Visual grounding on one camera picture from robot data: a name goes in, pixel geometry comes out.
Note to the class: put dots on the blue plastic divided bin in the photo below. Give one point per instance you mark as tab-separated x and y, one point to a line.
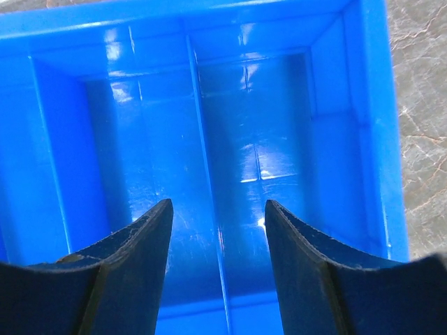
109	107

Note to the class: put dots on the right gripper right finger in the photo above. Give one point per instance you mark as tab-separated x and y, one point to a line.
327	287

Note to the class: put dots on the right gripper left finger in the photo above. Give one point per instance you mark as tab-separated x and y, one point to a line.
111	287

